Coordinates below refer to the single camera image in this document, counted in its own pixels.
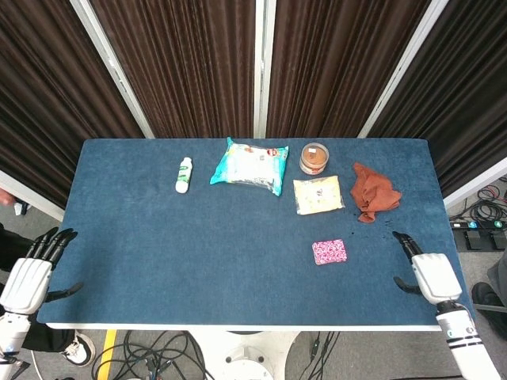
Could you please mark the teal wet wipes pack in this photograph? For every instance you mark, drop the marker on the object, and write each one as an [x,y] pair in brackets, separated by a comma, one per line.
[249,168]

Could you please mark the clear round snack jar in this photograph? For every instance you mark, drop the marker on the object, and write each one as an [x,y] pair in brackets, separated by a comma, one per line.
[315,158]

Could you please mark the white bottle green label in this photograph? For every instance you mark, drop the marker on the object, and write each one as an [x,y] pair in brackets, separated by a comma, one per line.
[183,176]

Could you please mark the brown curtain panel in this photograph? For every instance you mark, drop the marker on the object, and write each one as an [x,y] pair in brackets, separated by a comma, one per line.
[186,67]
[336,67]
[463,99]
[47,99]

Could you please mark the clear bag white candy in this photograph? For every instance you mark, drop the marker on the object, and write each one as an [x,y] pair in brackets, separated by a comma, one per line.
[319,194]

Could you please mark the black trouser leg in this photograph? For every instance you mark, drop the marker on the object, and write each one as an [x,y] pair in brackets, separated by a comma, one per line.
[47,336]

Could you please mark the yellow floor tape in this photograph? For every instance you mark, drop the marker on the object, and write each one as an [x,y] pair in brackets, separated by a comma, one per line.
[107,356]

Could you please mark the grey trouser leg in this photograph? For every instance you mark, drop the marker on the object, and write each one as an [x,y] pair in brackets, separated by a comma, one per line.
[500,275]

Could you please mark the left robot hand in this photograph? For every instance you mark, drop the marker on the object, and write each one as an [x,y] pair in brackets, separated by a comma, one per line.
[27,281]

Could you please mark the white sneaker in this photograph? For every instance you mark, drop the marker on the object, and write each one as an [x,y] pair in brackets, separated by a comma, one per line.
[81,348]

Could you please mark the black shoe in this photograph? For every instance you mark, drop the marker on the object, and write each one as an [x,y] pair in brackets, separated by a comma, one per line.
[489,301]

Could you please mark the white partition rail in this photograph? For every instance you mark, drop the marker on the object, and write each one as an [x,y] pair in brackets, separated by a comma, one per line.
[475,184]
[39,202]

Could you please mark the black power strip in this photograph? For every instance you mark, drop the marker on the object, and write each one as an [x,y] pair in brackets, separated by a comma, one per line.
[475,225]

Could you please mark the pink patterned packet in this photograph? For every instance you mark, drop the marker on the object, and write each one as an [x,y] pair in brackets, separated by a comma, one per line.
[329,251]

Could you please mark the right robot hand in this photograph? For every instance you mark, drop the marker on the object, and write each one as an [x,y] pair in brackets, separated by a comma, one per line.
[435,277]

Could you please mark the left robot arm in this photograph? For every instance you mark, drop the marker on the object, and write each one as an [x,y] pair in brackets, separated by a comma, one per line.
[12,332]

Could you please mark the black foot pedal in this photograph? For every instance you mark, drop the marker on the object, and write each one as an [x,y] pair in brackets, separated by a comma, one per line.
[500,239]
[476,240]

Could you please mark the orange-brown cloth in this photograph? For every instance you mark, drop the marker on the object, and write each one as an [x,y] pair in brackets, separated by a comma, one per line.
[374,194]

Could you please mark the blue felt table cover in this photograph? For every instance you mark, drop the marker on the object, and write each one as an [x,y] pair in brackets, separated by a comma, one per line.
[198,257]

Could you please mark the white table frame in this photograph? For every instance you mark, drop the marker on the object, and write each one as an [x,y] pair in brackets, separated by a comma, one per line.
[241,356]

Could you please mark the white partition post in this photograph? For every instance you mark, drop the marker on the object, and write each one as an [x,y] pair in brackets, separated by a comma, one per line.
[113,71]
[261,67]
[404,67]

